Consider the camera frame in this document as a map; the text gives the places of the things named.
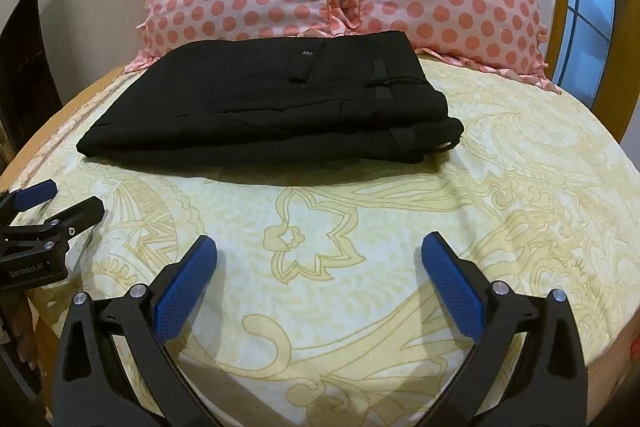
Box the wooden window frame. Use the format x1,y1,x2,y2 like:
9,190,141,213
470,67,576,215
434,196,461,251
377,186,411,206
542,0,640,144

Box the person's left hand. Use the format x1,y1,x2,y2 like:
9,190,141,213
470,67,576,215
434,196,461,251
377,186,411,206
4,291,39,359

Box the yellow patterned bed sheet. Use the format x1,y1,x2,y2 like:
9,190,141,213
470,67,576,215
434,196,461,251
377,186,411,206
0,57,640,427

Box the black flat screen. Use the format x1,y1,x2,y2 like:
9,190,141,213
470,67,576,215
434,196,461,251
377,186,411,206
0,0,63,158

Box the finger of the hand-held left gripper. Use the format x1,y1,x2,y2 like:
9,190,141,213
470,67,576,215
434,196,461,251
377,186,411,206
0,180,57,218
10,196,106,249

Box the black pants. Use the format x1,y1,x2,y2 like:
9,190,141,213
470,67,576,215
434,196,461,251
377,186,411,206
76,30,465,172

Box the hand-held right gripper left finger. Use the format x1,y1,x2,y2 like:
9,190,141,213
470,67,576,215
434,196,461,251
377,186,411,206
52,234,221,427

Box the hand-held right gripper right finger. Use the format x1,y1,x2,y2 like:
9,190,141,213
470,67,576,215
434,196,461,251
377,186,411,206
421,232,590,427

